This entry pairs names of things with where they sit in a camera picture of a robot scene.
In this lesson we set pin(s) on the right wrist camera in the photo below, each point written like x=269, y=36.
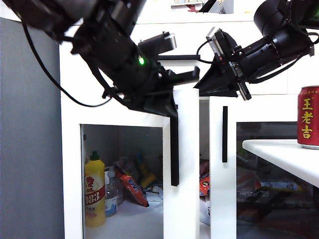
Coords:
x=221, y=42

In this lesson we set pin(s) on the orange snack bag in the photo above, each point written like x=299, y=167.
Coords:
x=132, y=186

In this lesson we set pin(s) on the small red object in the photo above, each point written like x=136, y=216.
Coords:
x=194, y=9

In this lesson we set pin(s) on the white table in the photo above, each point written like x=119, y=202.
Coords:
x=286, y=154

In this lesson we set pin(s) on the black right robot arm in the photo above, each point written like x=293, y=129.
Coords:
x=270, y=15

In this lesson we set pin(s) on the white paper note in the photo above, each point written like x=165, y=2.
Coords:
x=6, y=13

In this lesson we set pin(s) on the white glass-panel cabinet door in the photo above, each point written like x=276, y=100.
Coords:
x=189, y=149
x=230, y=199

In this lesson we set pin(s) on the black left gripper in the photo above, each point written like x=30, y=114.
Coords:
x=134, y=74

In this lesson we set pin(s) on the black tool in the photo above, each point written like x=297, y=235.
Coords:
x=207, y=6

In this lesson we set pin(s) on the white teal paper food box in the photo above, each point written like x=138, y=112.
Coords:
x=187, y=2

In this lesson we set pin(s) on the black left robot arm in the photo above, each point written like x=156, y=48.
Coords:
x=99, y=25

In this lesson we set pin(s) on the crumpled white plastic bag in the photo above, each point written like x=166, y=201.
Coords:
x=205, y=211

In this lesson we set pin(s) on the yellow blue cleaning brush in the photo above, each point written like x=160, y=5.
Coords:
x=147, y=179

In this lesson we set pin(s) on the blue yellow snack packet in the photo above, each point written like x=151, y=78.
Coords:
x=281, y=186

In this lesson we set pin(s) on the grey door panel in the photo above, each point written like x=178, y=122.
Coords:
x=30, y=149

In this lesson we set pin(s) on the yellow detergent bottle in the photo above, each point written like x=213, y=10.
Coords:
x=94, y=189

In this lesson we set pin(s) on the white crumpled wrapper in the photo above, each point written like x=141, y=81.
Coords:
x=155, y=196

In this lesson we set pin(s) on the red herbal tea can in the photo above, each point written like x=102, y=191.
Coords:
x=309, y=117

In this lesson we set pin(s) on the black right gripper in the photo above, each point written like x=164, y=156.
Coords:
x=259, y=59

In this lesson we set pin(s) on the clear water bottle blue label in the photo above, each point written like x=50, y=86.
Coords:
x=111, y=199

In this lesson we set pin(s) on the white cabinet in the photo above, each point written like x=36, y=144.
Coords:
x=187, y=18

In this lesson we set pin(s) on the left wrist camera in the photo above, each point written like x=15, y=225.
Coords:
x=154, y=44

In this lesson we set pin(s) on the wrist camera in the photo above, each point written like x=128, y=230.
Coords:
x=154, y=44
x=221, y=42

